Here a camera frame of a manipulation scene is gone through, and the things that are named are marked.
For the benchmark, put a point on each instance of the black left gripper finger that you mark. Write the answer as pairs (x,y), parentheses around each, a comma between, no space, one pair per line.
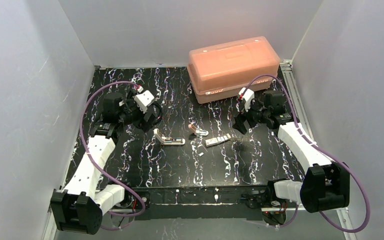
(156,112)
(146,122)

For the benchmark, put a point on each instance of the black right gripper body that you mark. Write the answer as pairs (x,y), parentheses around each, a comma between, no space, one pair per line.
(245,118)

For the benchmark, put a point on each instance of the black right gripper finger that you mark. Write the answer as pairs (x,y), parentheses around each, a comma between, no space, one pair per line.
(239,123)
(250,119)

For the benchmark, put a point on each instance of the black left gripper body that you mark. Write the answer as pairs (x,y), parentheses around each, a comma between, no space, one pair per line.
(148,113)

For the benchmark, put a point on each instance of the white staples box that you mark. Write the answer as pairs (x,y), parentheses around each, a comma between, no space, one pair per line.
(217,140)

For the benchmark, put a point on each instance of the pink white small stapler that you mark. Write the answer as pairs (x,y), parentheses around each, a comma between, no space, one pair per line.
(197,131)

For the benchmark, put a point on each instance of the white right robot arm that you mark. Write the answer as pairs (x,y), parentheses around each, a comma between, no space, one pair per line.
(326,184)

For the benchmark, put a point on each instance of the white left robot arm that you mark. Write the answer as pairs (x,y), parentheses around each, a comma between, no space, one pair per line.
(78,207)

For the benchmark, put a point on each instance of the pink plastic storage box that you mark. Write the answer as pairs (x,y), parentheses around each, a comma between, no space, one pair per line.
(220,71)

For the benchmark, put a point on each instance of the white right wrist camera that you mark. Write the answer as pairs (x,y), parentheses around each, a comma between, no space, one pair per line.
(246,95)

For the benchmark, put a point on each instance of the aluminium right rail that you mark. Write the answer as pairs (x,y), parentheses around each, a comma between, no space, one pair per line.
(286,68)

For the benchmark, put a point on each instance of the aluminium rail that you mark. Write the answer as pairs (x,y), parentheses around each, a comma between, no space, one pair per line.
(298,225)
(286,68)

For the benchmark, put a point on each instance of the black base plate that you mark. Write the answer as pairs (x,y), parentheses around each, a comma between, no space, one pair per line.
(212,202)

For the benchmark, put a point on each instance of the aluminium front rail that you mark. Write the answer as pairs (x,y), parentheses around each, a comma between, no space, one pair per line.
(298,225)

